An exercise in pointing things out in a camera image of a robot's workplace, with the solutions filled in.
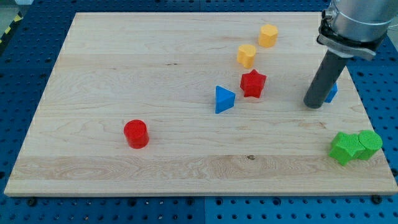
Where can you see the red star block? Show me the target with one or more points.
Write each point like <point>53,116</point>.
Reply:
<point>252,83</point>

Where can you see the wooden board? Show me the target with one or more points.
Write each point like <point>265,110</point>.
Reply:
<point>163,69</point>

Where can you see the yellow hexagon block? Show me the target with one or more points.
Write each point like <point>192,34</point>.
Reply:
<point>268,35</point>

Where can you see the yellow heart block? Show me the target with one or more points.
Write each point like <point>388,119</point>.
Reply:
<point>246,55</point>

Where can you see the red cylinder block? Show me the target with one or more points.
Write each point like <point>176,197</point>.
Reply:
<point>136,134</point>

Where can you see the green star block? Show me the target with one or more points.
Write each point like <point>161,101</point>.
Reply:
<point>346,147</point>

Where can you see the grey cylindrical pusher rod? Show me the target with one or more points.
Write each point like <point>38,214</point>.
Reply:
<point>326,76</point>

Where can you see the blue cube block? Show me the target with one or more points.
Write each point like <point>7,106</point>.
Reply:
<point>332,94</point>

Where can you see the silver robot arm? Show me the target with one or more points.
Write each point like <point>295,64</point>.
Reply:
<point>348,28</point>

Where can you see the green cylinder block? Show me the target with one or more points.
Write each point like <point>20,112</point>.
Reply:
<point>371,141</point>

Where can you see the blue triangle block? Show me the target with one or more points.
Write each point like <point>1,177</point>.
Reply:
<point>224,99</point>

